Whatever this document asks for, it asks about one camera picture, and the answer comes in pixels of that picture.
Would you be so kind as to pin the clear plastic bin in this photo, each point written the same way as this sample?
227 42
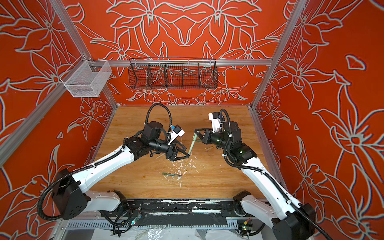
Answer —
87 78

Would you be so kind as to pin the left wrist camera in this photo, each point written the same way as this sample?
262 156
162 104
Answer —
175 132

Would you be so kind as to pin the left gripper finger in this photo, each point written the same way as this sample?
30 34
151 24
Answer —
182 149
181 158

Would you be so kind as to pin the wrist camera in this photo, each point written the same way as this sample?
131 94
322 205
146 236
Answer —
175 132
217 119

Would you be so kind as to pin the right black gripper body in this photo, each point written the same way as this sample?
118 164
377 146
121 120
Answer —
215 138

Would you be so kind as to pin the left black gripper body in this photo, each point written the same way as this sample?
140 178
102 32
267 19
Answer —
170 152

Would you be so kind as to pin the black wire basket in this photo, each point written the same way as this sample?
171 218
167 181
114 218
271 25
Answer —
173 74

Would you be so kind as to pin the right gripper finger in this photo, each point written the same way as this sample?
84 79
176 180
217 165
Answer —
201 130
201 137

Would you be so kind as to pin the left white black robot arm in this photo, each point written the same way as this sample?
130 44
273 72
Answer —
70 194

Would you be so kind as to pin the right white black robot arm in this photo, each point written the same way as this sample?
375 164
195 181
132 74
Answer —
285 215

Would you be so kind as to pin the light green pen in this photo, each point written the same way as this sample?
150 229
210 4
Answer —
192 143

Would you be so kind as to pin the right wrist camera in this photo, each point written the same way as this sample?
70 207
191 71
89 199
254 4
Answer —
217 119

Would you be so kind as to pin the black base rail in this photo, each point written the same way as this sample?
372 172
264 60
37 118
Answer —
217 207

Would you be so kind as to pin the dark green pen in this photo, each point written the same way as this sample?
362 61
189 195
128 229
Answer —
171 175

